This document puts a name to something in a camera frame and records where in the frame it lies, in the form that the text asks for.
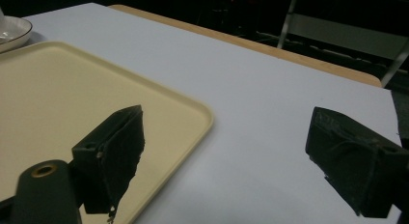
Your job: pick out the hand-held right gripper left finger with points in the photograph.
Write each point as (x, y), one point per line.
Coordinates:
(111, 159)

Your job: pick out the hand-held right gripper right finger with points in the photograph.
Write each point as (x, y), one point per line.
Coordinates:
(350, 159)

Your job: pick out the cream plastic tray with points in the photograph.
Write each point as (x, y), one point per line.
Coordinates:
(80, 98)

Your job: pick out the grey metal chair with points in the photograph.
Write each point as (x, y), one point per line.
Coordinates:
(347, 34)

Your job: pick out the white saucer with gold rim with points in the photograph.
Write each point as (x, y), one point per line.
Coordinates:
(11, 32)

